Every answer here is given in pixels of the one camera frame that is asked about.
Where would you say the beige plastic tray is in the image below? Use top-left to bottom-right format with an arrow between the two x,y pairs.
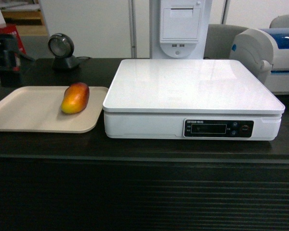
0,86 -> 108,133

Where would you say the white checkout scale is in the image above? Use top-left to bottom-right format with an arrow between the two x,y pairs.
103,59 -> 285,141

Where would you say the white receipt printer kiosk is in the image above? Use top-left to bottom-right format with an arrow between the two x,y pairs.
149,0 -> 212,59

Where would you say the red fire extinguisher box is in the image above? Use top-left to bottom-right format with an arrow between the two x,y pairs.
0,23 -> 26,54

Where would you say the black checkout counter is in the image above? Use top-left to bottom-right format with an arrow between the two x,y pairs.
0,57 -> 289,231

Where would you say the red yellow mango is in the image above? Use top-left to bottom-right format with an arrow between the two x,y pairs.
61,82 -> 90,114

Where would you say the black round barcode scanner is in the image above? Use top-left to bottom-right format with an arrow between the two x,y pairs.
48,33 -> 80,71

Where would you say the wooden pallet shelf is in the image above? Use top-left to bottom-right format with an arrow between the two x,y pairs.
0,0 -> 48,36

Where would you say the white blue label printer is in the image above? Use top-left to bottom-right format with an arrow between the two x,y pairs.
229,28 -> 289,94

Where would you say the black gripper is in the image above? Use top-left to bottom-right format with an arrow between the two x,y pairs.
0,34 -> 35,87

